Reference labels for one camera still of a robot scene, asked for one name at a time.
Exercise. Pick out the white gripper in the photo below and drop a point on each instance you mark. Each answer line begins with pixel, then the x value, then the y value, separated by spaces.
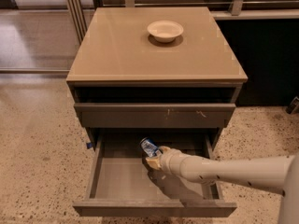
pixel 170 160

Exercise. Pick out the grey top drawer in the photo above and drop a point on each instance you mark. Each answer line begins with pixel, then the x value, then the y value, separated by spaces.
pixel 163 116

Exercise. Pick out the blue tape piece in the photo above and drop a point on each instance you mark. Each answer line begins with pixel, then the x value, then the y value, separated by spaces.
pixel 89 145

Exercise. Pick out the white ceramic bowl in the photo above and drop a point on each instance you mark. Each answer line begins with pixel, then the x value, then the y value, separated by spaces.
pixel 165 31

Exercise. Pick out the blue pepsi can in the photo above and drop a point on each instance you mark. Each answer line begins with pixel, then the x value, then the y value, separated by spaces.
pixel 150 148

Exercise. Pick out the dark object on floor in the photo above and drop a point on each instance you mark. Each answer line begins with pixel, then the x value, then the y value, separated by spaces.
pixel 293 107

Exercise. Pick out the grey drawer cabinet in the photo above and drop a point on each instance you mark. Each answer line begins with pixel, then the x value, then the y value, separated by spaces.
pixel 119 62

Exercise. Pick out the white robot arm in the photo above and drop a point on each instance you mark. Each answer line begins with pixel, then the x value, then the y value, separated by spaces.
pixel 274 174

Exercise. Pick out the open grey middle drawer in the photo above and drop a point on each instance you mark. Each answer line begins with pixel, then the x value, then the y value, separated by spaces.
pixel 122 184

